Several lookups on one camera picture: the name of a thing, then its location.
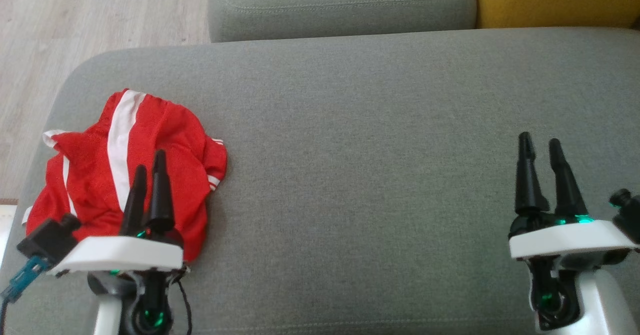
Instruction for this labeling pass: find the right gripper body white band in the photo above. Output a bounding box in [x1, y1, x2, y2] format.
[509, 212, 638, 332]

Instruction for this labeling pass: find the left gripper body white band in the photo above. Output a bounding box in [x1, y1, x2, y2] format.
[47, 227, 185, 335]

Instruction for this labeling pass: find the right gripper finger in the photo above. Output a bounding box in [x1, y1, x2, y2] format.
[515, 132, 550, 215]
[549, 138, 589, 218]

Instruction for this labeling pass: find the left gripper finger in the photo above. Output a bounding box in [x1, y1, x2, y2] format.
[121, 165, 149, 237]
[145, 149, 176, 233]

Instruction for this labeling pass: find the red shorts white stripe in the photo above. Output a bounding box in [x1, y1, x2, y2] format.
[97, 89, 228, 265]

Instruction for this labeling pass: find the white floor mat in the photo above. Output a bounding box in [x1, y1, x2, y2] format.
[0, 199, 19, 272]

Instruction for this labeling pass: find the large grey sofa seat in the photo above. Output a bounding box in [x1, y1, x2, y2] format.
[0, 26, 640, 335]

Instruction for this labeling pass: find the yellow sofa cushion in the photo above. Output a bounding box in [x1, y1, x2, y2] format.
[472, 0, 640, 30]

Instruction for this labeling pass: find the small grey sofa cushion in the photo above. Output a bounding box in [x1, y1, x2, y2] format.
[207, 0, 478, 43]

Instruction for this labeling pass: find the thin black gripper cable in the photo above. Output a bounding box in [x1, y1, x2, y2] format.
[172, 269, 194, 335]

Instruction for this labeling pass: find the camera cable teal connector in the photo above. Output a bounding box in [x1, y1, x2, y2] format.
[0, 255, 51, 335]

